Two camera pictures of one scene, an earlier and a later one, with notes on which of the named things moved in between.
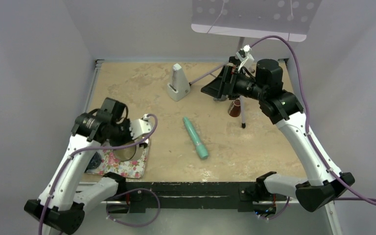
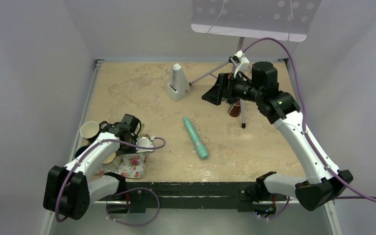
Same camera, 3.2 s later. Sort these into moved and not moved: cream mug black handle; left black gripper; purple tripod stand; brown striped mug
Moved: cream mug black handle
Not moved: left black gripper; purple tripod stand; brown striped mug
